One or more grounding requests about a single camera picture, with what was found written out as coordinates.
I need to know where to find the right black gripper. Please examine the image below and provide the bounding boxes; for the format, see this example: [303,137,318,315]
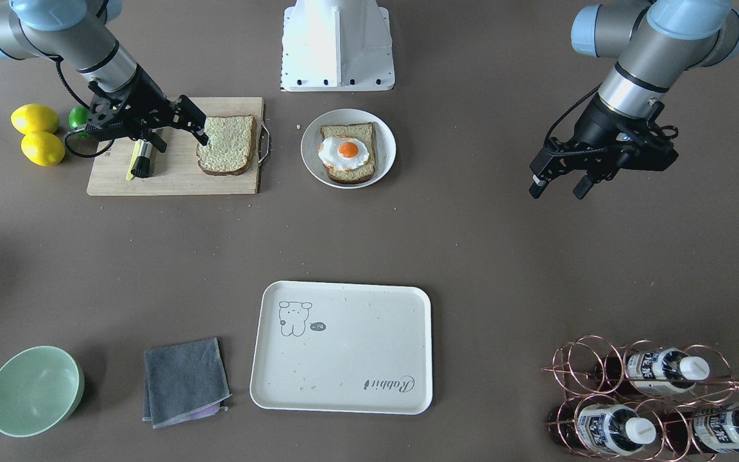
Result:
[85,65,209,153]

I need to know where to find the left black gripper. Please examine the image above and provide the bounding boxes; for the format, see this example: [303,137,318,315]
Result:
[530,96,679,200]

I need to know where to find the bread slice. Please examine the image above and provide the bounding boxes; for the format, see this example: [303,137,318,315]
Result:
[196,115,257,176]
[319,123,377,185]

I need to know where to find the white round plate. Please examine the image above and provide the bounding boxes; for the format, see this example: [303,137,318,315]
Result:
[300,108,398,189]

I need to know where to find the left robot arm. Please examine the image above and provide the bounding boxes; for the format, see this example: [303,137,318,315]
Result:
[530,1,739,199]

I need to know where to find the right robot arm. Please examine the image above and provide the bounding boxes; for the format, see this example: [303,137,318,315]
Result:
[0,1,208,152]

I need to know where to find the cream rabbit tray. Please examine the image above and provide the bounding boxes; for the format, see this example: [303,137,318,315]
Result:
[250,280,434,415]

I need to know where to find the bamboo cutting board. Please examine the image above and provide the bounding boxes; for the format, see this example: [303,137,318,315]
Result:
[86,97,267,196]

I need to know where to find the yellow plastic knife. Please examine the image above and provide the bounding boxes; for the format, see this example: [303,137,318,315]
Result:
[126,139,144,180]

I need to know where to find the green lime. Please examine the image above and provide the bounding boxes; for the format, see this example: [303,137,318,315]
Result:
[67,106,91,139]

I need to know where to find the lower yellow lemon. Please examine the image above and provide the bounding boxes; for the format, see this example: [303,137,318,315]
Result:
[21,132,65,166]

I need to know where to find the yellow lemon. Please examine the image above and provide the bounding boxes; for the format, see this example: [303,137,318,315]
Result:
[10,103,60,135]
[21,132,65,166]

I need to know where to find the upper yellow lemon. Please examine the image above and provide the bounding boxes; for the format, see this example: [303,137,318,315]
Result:
[10,103,60,135]

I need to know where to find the bread slice under egg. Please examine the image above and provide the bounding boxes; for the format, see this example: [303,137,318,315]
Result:
[319,123,377,185]

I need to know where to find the upper tea bottle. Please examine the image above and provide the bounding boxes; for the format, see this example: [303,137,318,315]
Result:
[591,347,711,398]

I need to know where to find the tea bottle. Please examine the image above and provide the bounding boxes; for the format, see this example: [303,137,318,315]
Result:
[663,404,739,454]
[591,347,711,398]
[545,402,659,457]

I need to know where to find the lower tea bottle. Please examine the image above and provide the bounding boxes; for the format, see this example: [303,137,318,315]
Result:
[545,402,659,457]
[663,404,739,454]

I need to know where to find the grey folded cloth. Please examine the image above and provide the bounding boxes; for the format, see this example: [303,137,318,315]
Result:
[141,337,232,428]

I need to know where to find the mint green bowl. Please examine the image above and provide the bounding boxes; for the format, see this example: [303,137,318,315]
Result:
[0,345,85,438]

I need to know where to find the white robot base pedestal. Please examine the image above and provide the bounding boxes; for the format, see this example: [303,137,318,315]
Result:
[280,1,396,92]

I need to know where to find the copper wire bottle rack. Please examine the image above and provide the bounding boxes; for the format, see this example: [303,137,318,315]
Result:
[545,334,739,461]

